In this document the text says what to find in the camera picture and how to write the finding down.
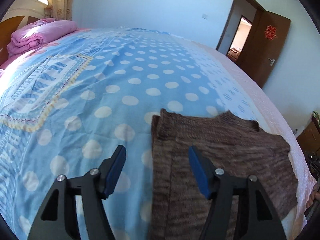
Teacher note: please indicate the silver door handle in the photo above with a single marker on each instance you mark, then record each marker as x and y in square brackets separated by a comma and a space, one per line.
[272, 61]

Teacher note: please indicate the person's right hand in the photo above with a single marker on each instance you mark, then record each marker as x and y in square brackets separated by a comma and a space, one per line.
[313, 196]

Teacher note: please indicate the brown knit sun-pattern sweater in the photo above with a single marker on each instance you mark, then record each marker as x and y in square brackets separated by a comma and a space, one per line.
[240, 147]

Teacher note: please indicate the folded pink blanket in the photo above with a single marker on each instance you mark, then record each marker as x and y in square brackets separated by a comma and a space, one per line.
[38, 33]

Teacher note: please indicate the red double-happiness decoration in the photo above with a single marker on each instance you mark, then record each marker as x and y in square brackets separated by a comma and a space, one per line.
[270, 32]

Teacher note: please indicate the brown wooden door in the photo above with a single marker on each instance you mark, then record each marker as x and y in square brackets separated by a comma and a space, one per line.
[253, 59]

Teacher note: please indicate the blue pink polka-dot bedsheet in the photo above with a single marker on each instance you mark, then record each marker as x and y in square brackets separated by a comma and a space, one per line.
[66, 106]

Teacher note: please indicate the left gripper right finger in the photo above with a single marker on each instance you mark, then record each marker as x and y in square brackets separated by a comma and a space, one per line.
[256, 216]

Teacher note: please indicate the brown wooden dresser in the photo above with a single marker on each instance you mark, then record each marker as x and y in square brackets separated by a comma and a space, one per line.
[308, 140]

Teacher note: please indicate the cream wooden headboard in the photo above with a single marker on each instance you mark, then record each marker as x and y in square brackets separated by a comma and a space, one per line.
[20, 13]

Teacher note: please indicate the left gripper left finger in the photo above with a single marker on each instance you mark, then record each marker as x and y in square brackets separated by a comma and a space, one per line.
[57, 217]

